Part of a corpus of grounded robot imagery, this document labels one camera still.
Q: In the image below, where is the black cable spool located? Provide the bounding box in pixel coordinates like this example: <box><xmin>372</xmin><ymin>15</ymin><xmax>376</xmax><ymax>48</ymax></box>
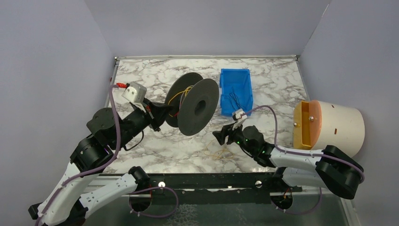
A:
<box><xmin>165</xmin><ymin>72</ymin><xmax>219</xmax><ymax>136</ymax></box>

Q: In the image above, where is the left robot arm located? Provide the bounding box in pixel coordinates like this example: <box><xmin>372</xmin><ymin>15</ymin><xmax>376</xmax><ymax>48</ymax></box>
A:
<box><xmin>28</xmin><ymin>99</ymin><xmax>173</xmax><ymax>226</ymax></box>

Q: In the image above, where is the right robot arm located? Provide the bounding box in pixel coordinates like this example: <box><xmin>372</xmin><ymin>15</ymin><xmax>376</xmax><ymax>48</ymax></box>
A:
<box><xmin>212</xmin><ymin>124</ymin><xmax>364</xmax><ymax>200</ymax></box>

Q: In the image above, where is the blue plastic bin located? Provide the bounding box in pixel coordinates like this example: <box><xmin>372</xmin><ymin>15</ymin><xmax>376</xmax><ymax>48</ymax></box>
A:
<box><xmin>219</xmin><ymin>68</ymin><xmax>254</xmax><ymax>117</ymax></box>

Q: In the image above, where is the white cylindrical container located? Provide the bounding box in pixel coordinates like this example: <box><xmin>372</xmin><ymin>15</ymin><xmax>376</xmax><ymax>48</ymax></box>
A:
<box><xmin>293</xmin><ymin>100</ymin><xmax>365</xmax><ymax>157</ymax></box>

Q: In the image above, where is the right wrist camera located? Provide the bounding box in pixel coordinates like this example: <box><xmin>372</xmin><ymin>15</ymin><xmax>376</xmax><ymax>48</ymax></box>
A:
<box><xmin>232</xmin><ymin>109</ymin><xmax>247</xmax><ymax>130</ymax></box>

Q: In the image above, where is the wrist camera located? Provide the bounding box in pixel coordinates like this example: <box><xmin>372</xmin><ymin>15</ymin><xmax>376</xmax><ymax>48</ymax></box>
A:
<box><xmin>122</xmin><ymin>82</ymin><xmax>147</xmax><ymax>104</ymax></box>
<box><xmin>232</xmin><ymin>109</ymin><xmax>247</xmax><ymax>130</ymax></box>

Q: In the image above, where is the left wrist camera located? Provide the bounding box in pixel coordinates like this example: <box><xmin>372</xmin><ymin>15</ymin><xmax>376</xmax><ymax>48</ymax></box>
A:
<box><xmin>122</xmin><ymin>82</ymin><xmax>147</xmax><ymax>104</ymax></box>

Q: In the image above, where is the black cable in bin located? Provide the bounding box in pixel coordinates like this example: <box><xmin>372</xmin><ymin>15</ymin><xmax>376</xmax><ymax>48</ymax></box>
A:
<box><xmin>227</xmin><ymin>87</ymin><xmax>245</xmax><ymax>110</ymax></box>

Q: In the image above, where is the yellow cable on spool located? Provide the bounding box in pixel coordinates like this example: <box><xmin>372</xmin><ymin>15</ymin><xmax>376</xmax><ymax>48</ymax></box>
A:
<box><xmin>168</xmin><ymin>85</ymin><xmax>194</xmax><ymax>118</ymax></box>

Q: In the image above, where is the black front frame rail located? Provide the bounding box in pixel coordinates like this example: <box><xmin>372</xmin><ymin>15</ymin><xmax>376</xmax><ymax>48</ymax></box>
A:
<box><xmin>103</xmin><ymin>172</ymin><xmax>306</xmax><ymax>207</ymax></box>

